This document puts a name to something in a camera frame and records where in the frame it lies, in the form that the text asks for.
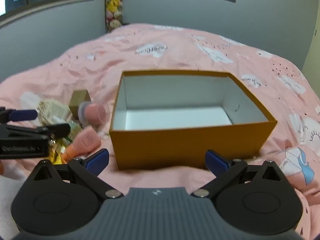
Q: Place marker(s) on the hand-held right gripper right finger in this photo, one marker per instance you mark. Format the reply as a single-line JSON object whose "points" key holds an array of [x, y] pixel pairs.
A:
{"points": [[216, 163]]}

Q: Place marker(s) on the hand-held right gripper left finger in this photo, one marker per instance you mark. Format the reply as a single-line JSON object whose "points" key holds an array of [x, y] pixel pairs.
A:
{"points": [[98, 160]]}

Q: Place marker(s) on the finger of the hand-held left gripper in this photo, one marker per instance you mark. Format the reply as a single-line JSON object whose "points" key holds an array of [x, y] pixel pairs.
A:
{"points": [[55, 130], [23, 115]]}

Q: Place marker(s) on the small brown cardboard box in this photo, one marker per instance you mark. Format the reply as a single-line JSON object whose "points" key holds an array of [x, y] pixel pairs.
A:
{"points": [[80, 98]]}

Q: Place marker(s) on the orange cardboard box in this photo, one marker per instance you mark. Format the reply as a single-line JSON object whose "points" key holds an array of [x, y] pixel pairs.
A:
{"points": [[175, 145]]}

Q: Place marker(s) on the pink tube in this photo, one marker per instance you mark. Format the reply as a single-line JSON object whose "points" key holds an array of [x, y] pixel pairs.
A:
{"points": [[85, 140]]}

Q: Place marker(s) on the pink cream jar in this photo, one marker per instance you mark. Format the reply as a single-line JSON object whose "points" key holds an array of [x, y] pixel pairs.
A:
{"points": [[95, 112]]}

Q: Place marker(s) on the white fuzzy cloth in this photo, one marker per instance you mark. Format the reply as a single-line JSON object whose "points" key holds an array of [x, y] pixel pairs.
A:
{"points": [[10, 200]]}

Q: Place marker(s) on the pink printed blanket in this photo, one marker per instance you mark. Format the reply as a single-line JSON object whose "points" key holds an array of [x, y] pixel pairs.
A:
{"points": [[175, 50]]}

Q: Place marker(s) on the hanging plush toys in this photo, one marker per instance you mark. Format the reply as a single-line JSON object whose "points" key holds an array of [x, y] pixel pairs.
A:
{"points": [[113, 5]]}

